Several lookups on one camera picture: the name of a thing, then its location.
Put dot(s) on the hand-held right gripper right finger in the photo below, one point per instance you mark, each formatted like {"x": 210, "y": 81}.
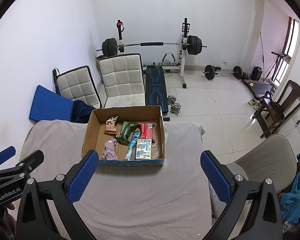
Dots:
{"x": 216, "y": 177}

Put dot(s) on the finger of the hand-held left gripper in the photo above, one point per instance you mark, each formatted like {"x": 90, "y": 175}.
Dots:
{"x": 5, "y": 152}
{"x": 30, "y": 161}

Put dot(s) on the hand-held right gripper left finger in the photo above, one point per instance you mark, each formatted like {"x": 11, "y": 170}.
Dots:
{"x": 83, "y": 177}

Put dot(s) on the grey sock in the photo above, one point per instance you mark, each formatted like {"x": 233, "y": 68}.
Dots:
{"x": 109, "y": 150}

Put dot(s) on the long light blue packet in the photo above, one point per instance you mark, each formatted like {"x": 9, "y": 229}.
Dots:
{"x": 132, "y": 146}

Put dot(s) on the orange snack packet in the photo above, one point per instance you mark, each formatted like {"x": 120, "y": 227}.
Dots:
{"x": 111, "y": 126}

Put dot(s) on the green snack packet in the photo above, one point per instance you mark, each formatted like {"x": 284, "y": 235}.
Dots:
{"x": 125, "y": 131}

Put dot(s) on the white blue tissue pack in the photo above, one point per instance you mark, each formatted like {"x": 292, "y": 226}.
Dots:
{"x": 143, "y": 150}

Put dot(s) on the red snack packet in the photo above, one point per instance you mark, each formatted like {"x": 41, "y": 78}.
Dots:
{"x": 147, "y": 130}

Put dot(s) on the cardboard box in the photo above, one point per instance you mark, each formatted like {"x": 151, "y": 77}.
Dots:
{"x": 130, "y": 111}

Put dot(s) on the person's left hand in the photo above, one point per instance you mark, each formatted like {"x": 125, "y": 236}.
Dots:
{"x": 10, "y": 222}

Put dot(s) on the beige plastic chair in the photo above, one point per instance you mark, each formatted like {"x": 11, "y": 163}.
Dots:
{"x": 262, "y": 162}

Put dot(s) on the blue foam mat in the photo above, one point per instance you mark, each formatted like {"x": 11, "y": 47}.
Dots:
{"x": 50, "y": 105}

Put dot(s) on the dark blue garment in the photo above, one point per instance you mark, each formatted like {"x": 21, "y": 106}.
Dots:
{"x": 81, "y": 111}

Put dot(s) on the chrome dumbbell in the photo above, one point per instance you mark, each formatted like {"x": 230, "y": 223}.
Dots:
{"x": 176, "y": 108}

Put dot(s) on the pair of white shoes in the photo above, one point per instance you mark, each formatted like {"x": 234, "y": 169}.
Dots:
{"x": 255, "y": 103}

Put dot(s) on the blue jacket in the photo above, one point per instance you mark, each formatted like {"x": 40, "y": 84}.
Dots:
{"x": 297, "y": 200}

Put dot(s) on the small white quilted chair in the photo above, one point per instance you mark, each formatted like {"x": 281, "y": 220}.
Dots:
{"x": 75, "y": 85}

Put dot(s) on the black treadmill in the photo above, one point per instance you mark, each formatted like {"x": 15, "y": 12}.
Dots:
{"x": 261, "y": 88}

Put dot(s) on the large white quilted chair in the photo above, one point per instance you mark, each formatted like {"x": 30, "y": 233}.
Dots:
{"x": 122, "y": 80}

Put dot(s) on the short barbell with black plates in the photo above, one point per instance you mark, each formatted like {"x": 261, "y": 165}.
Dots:
{"x": 225, "y": 72}

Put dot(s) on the black weight bench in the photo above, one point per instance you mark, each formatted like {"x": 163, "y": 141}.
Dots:
{"x": 153, "y": 90}

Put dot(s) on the dark wooden chair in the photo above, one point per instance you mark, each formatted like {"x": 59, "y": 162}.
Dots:
{"x": 293, "y": 97}

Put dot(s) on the black speaker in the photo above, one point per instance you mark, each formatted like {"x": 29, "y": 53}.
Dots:
{"x": 256, "y": 73}

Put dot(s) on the small brown box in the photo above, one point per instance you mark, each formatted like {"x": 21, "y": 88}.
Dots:
{"x": 99, "y": 61}

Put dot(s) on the white weight bench rack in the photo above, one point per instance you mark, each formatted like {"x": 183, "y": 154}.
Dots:
{"x": 183, "y": 63}

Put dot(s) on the grey bench leg attachment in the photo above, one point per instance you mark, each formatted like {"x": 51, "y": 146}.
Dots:
{"x": 168, "y": 58}

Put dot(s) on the thin metal rod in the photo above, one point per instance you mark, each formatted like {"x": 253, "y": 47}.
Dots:
{"x": 262, "y": 55}

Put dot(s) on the black tripod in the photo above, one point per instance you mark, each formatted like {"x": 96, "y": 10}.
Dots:
{"x": 277, "y": 55}

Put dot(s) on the long barbell with black plates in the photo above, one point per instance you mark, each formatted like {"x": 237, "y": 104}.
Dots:
{"x": 152, "y": 44}

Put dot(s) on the window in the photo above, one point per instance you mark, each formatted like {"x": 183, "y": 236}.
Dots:
{"x": 292, "y": 40}

